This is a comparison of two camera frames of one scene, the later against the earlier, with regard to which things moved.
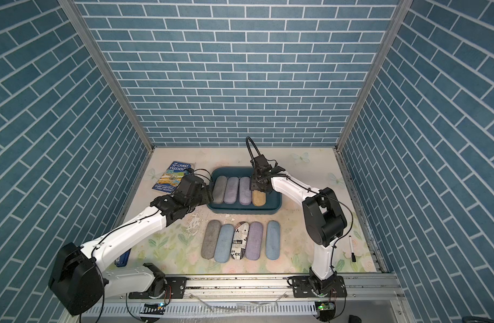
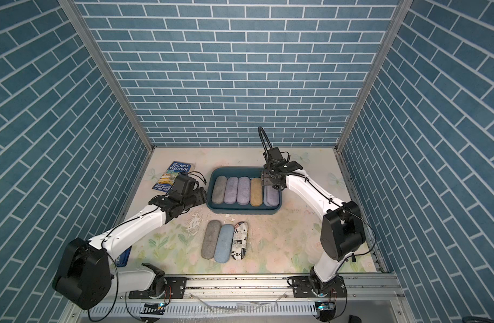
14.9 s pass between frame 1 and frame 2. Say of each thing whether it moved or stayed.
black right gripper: moved
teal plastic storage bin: stayed
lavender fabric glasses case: stayed
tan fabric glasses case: stayed
